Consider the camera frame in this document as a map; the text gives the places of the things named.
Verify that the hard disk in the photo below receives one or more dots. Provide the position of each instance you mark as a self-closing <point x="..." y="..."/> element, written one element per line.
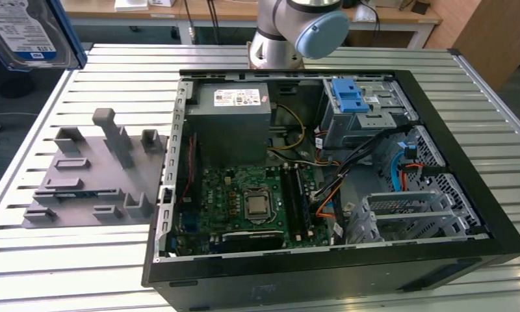
<point x="21" y="32"/>

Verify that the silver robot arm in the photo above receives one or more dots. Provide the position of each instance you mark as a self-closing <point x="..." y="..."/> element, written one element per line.
<point x="278" y="32"/>

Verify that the metal disk bay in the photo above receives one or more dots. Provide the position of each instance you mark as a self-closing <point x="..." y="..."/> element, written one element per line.
<point x="416" y="214"/>

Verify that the grey power supply unit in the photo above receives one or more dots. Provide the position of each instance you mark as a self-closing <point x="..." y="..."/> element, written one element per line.
<point x="229" y="136"/>

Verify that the green motherboard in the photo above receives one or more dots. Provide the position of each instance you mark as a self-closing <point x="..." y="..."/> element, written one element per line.
<point x="225" y="195"/>

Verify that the silver CPU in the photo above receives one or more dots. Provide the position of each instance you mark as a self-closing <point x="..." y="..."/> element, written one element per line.
<point x="255" y="204"/>

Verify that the black RAM slot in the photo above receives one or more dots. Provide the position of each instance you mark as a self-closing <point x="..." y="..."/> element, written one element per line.
<point x="290" y="201"/>

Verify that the RAM stick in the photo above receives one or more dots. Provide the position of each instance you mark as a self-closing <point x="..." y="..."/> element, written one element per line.
<point x="304" y="201"/>

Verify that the CPU socket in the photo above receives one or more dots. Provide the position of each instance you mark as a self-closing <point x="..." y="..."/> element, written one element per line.
<point x="256" y="219"/>

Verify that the black graphics card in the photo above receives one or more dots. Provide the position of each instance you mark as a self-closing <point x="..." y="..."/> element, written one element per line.
<point x="251" y="240"/>

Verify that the blue plastic drive latch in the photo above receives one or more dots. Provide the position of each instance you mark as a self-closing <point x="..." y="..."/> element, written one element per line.
<point x="344" y="97"/>

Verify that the grey optical drive cage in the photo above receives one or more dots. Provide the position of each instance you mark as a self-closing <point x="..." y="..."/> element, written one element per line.
<point x="372" y="130"/>

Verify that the black PC case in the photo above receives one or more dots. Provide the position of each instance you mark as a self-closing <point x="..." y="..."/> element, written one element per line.
<point x="286" y="269"/>

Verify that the grey parts rack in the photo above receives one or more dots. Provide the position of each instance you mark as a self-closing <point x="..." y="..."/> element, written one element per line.
<point x="99" y="175"/>

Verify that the white labelled box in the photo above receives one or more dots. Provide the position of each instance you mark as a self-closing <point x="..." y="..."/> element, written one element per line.
<point x="160" y="2"/>

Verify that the white paper box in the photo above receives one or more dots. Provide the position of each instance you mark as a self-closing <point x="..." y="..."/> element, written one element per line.
<point x="129" y="5"/>

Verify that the wooden desk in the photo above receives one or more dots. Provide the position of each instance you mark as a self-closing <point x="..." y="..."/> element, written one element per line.
<point x="91" y="14"/>

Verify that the black bin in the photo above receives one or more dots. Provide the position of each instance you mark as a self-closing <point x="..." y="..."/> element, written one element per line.
<point x="17" y="84"/>

